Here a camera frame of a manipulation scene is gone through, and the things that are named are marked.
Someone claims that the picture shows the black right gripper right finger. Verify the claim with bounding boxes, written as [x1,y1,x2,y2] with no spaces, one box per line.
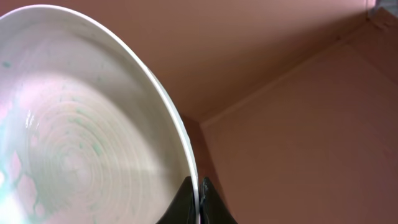
[200,177,238,224]

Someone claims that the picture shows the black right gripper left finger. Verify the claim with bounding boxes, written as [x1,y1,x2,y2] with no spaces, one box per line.
[156,176,196,224]

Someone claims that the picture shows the white plate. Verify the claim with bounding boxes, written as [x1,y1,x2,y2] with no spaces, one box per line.
[1,4,199,223]

